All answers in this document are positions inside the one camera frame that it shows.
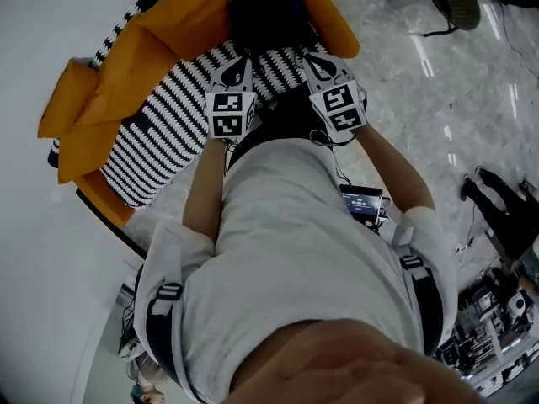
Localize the cluttered equipment rack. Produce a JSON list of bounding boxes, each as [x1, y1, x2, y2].
[[437, 263, 539, 397]]

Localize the small orange cushion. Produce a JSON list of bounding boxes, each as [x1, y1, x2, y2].
[[36, 56, 102, 139]]

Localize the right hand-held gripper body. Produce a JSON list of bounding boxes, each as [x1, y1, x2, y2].
[[308, 73, 369, 134]]

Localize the white machine base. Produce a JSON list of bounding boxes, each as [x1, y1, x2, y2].
[[504, 290, 530, 326]]

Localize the orange striped sofa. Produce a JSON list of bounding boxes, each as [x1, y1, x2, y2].
[[36, 0, 362, 230]]

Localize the person's left forearm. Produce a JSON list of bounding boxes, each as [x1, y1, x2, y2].
[[181, 137, 228, 243]]

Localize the person's right forearm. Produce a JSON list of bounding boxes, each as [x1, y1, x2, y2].
[[355, 125, 437, 222]]

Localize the person's chin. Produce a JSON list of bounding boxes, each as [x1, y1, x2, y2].
[[227, 317, 485, 404]]

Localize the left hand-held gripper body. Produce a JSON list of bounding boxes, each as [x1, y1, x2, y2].
[[205, 82, 259, 140]]

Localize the black screen device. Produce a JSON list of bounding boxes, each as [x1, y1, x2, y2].
[[339, 184, 391, 226]]

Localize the dark round-back chair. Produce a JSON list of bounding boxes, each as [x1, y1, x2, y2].
[[378, 0, 483, 38]]

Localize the person's white shirt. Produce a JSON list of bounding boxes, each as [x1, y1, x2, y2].
[[134, 136, 460, 404]]

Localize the black shoulder strap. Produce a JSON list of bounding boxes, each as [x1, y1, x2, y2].
[[145, 282, 184, 391], [399, 254, 446, 355]]

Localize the black device cable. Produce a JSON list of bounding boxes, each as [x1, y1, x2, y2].
[[309, 128, 359, 187]]

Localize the person's black trousers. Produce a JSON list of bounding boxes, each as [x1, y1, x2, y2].
[[229, 84, 338, 172]]

